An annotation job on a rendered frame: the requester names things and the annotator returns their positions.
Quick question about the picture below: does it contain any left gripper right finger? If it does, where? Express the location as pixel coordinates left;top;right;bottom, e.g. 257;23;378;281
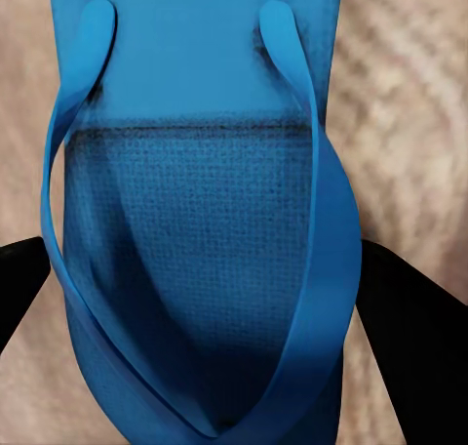
355;239;468;445

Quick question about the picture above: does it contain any sandal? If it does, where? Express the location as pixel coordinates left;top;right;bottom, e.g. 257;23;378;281
40;0;363;445

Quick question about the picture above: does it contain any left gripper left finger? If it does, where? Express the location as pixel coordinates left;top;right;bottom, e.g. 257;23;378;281
0;235;52;353

